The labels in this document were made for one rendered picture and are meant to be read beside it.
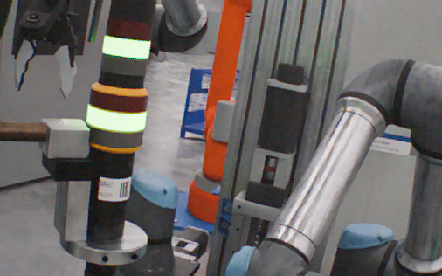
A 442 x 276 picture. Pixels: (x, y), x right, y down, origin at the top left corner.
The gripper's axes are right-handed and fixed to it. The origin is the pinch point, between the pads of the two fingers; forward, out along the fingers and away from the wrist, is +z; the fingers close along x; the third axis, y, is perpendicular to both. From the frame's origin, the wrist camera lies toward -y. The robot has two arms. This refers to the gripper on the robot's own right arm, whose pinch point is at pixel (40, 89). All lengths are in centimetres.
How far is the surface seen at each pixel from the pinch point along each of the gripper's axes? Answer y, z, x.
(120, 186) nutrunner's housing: -52, -3, -26
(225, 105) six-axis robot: 330, 46, -31
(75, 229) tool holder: -53, 0, -23
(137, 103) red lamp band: -52, -9, -27
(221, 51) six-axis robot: 361, 8, -20
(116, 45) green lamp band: -52, -13, -25
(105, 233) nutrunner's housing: -52, 1, -25
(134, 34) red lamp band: -52, -14, -26
